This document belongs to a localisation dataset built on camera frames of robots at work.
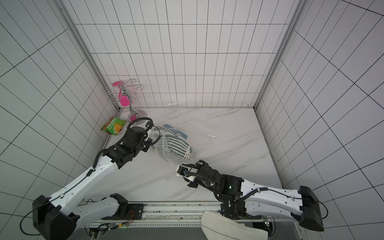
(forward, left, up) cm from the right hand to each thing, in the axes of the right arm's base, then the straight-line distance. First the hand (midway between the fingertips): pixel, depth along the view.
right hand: (182, 162), depth 70 cm
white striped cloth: (-23, -17, -18) cm, 34 cm away
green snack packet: (+28, +52, -11) cm, 60 cm away
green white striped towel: (+14, +6, -5) cm, 16 cm away
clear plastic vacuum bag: (+4, +11, +5) cm, 13 cm away
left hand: (+13, +23, 0) cm, 27 cm away
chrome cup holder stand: (+41, +43, -15) cm, 62 cm away
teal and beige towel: (+23, +8, -9) cm, 26 cm away
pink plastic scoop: (+41, +44, +2) cm, 60 cm away
